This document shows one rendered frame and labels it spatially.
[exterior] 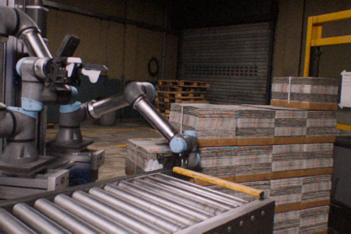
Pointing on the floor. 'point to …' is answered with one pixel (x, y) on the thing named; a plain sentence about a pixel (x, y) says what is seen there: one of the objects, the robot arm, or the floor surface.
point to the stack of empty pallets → (177, 93)
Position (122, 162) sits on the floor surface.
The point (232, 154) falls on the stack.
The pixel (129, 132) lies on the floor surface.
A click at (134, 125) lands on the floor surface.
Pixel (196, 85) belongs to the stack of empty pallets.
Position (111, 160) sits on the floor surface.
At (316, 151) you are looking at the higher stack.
